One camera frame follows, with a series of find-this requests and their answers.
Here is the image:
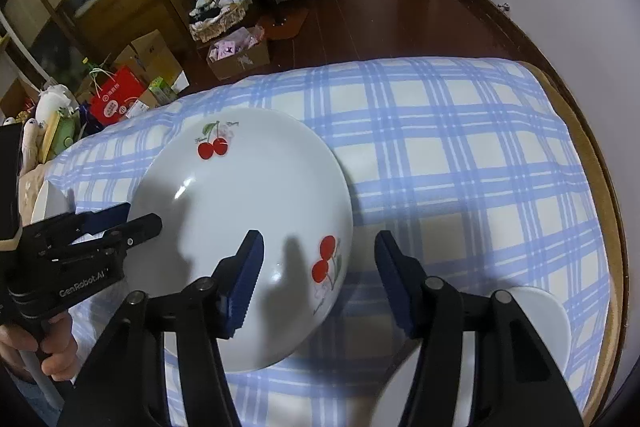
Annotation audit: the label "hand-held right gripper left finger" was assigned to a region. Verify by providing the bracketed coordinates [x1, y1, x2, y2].
[57, 229, 266, 427]

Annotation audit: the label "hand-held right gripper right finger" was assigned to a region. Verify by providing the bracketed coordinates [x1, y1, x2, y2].
[374, 229, 576, 427]

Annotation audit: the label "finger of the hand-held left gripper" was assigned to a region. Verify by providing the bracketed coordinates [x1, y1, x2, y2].
[75, 202, 132, 238]
[102, 213, 163, 253]

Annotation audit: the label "white bowl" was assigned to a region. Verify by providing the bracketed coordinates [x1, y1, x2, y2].
[30, 182, 69, 226]

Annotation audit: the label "white cherry plate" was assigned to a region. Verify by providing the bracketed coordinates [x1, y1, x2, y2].
[125, 107, 355, 374]
[380, 286, 572, 427]

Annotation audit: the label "person's left hand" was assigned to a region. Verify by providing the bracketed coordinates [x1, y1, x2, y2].
[0, 309, 80, 380]

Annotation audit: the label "brown floral blanket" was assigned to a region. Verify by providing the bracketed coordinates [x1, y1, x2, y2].
[17, 164, 48, 228]

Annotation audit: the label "green and yellow toy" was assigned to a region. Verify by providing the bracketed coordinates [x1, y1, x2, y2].
[42, 112, 82, 158]

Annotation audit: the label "pink plush doll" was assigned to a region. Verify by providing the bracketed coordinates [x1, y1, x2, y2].
[20, 119, 47, 174]

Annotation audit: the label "red paper bag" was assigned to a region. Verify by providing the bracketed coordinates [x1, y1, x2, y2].
[87, 66, 147, 128]

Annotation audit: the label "white fluffy plush toy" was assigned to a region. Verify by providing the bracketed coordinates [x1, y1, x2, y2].
[35, 84, 79, 122]

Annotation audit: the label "person's blue jeans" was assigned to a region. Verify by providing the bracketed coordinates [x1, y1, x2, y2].
[0, 364, 58, 427]

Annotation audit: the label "green carton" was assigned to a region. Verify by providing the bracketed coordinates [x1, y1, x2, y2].
[147, 77, 179, 106]

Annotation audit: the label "blue plaid cloth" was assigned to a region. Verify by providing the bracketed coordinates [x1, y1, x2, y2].
[45, 57, 613, 427]

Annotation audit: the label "cardboard box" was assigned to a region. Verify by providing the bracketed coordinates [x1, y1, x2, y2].
[114, 29, 184, 91]

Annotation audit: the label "small box with pink packets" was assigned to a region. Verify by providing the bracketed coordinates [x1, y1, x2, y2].
[206, 26, 271, 81]

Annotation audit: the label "wicker basket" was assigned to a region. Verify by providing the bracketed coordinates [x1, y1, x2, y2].
[189, 2, 249, 44]

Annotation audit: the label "tan bed mat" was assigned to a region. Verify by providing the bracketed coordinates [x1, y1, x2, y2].
[520, 59, 628, 413]

